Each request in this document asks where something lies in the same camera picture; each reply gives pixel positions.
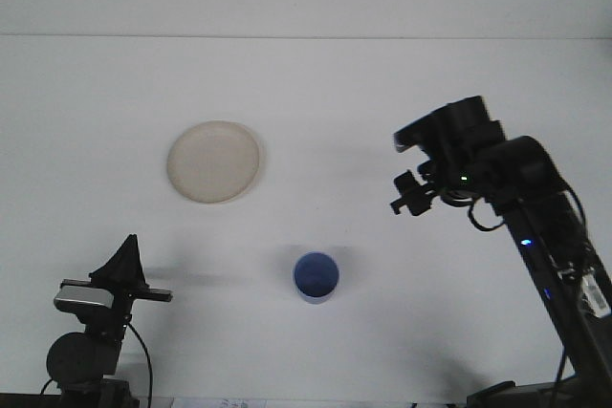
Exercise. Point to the arm grey camera box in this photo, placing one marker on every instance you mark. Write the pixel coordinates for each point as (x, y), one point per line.
(83, 297)
(413, 133)

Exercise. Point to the pale round plate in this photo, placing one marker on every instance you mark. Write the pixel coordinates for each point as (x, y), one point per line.
(212, 162)

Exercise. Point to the pale blue cup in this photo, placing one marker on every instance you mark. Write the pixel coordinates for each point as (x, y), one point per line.
(315, 276)

